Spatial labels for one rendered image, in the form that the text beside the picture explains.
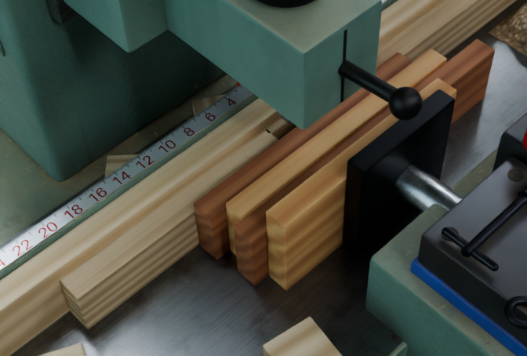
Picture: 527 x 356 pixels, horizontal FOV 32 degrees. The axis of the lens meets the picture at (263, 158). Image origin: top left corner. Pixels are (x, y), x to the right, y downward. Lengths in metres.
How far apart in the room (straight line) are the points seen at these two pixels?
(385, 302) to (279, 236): 0.08
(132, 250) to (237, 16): 0.17
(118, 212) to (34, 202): 0.22
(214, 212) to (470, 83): 0.23
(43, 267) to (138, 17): 0.18
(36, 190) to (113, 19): 0.25
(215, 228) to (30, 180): 0.27
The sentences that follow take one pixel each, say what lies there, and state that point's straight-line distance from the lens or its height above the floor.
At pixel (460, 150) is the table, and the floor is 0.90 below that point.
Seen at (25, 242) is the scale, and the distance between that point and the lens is 0.61.
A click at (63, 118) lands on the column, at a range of 0.78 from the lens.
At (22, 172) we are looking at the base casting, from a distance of 0.86.
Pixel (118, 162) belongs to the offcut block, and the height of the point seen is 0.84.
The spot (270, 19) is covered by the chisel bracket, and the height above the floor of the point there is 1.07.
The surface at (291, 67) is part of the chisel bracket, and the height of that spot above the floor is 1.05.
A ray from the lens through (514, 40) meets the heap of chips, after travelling 0.80.
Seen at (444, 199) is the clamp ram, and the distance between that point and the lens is 0.61.
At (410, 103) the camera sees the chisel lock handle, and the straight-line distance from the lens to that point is 0.54.
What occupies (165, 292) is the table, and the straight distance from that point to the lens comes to 0.64.
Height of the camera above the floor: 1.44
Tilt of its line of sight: 50 degrees down
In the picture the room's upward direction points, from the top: 3 degrees counter-clockwise
